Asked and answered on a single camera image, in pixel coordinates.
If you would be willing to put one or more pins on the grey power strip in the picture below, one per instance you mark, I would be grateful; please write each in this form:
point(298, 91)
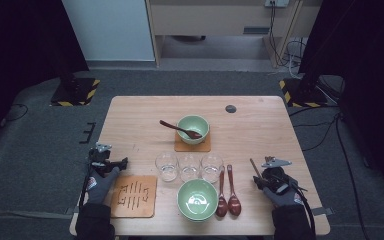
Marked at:
point(276, 3)

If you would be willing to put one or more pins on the beige wooden desk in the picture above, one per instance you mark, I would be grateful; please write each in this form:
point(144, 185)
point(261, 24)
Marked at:
point(213, 20)

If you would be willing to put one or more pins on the clear drinking glass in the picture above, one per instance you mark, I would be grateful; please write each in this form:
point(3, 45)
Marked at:
point(211, 166)
point(189, 165)
point(167, 166)

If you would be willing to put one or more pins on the white partition panel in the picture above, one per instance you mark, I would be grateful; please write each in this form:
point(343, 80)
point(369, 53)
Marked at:
point(108, 30)

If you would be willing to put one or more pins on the black stand with striped base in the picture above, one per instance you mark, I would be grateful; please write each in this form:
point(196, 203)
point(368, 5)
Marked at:
point(73, 93)
point(300, 96)

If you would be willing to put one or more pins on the person's right hand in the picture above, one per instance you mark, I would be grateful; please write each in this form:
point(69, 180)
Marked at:
point(286, 198)

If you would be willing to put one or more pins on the person's left hand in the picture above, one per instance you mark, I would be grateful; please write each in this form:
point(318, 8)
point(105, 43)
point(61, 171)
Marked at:
point(98, 188)

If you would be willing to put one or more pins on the brown wooden spoon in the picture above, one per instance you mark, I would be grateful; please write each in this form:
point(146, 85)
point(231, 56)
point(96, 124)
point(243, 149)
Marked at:
point(234, 205)
point(222, 206)
point(176, 127)

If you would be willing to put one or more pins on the grey tape piece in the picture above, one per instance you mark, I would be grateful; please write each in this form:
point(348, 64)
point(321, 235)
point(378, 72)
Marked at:
point(71, 210)
point(322, 211)

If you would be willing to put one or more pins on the square wooden coaster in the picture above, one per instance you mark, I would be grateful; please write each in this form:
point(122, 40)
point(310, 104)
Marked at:
point(134, 196)
point(180, 148)

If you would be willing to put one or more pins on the slim brown wooden chopstick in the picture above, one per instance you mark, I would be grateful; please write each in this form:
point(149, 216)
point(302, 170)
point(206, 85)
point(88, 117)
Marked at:
point(256, 169)

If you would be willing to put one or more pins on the black curtain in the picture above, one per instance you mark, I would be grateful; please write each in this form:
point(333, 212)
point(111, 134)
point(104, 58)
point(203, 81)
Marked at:
point(363, 50)
point(20, 50)

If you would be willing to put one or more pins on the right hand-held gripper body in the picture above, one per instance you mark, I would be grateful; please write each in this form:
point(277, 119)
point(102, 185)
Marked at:
point(276, 176)

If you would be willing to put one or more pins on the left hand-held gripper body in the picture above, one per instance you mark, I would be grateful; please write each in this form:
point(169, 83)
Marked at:
point(101, 160)

